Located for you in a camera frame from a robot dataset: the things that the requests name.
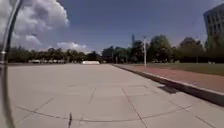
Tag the grey tall building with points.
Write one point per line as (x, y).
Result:
(215, 21)

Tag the green grass lawn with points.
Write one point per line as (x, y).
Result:
(200, 67)

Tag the row of parked vehicles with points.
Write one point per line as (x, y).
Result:
(46, 61)

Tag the grey concrete slab pavement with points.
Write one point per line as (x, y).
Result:
(100, 86)

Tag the white low wall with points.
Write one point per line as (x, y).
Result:
(90, 62)

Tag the red brick strip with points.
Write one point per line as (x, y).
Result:
(186, 76)

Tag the grey stone kerb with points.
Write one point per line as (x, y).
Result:
(173, 84)

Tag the row of trees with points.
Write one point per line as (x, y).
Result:
(160, 50)

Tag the white lamp pole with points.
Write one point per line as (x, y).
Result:
(144, 50)

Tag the robot's own part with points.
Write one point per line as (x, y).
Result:
(70, 120)

